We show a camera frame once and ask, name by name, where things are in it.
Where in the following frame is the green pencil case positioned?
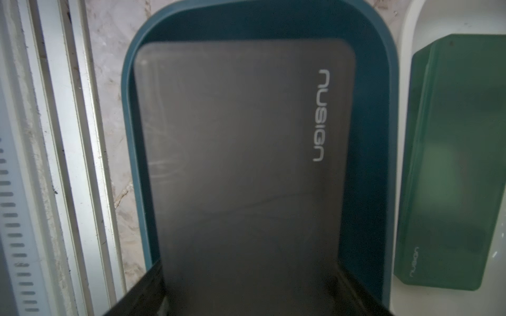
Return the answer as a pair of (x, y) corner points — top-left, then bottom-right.
(394, 34), (505, 291)

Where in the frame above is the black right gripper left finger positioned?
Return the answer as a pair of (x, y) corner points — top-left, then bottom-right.
(105, 260), (166, 316)

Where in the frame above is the teal storage box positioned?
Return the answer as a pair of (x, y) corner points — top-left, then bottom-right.
(121, 1), (399, 305)

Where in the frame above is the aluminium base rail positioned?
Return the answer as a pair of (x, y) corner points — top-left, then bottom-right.
(1, 1), (126, 315)

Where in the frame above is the white storage box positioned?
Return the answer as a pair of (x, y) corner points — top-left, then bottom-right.
(390, 0), (505, 315)

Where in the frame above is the dark grey pencil case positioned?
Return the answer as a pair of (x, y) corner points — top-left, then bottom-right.
(134, 39), (355, 315)

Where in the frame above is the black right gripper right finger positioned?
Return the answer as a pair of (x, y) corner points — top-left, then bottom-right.
(333, 263), (392, 316)

